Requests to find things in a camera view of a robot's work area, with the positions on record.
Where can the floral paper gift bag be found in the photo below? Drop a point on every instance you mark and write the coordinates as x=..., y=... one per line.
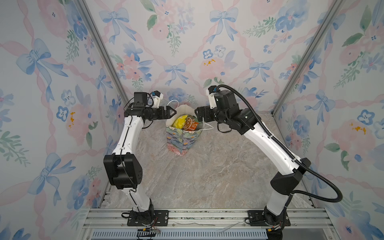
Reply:
x=178, y=140

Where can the aluminium rail frame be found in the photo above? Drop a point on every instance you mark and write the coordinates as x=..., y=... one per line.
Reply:
x=207, y=224

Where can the orange green cereal packet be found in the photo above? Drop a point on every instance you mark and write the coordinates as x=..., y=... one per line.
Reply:
x=191, y=124

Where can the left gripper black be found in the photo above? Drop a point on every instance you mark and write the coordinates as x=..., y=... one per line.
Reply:
x=162, y=113

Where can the yellow snack packet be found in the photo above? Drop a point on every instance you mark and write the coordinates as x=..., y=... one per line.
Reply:
x=180, y=122

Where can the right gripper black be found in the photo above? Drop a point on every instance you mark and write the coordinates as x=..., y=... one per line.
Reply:
x=206, y=110

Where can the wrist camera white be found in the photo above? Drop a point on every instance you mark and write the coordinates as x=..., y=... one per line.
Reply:
x=211, y=95
x=157, y=98

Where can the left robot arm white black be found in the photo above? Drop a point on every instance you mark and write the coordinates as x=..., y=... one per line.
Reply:
x=123, y=168

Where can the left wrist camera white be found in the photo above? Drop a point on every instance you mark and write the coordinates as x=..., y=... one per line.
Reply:
x=157, y=98

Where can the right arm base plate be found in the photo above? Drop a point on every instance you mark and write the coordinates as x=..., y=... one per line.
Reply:
x=265, y=218

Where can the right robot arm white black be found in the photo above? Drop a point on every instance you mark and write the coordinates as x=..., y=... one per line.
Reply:
x=289, y=172

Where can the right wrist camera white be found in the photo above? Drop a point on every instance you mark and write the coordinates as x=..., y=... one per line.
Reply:
x=211, y=95

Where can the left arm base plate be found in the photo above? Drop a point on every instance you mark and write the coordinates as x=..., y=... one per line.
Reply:
x=157, y=218

